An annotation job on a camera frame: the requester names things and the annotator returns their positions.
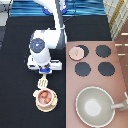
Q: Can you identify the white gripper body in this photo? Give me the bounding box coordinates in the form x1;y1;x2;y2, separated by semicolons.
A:
27;56;62;74

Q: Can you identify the pink pot with red dots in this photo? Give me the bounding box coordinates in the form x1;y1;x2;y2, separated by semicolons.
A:
33;88;54;108

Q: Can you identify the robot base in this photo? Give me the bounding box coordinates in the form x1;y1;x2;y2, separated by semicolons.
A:
43;0;71;16

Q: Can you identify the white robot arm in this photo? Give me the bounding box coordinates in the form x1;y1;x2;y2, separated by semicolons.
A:
27;0;67;74

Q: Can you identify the cream round plate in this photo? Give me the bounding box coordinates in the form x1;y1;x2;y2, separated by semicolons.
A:
36;92;58;112

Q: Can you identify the pink stove top board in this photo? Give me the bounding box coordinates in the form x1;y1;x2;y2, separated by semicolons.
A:
66;41;128;128

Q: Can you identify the black table mat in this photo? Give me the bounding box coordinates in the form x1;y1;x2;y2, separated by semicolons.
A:
0;15;111;128

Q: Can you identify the grey frying pan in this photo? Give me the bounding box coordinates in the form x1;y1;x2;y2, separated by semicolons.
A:
75;86;128;128

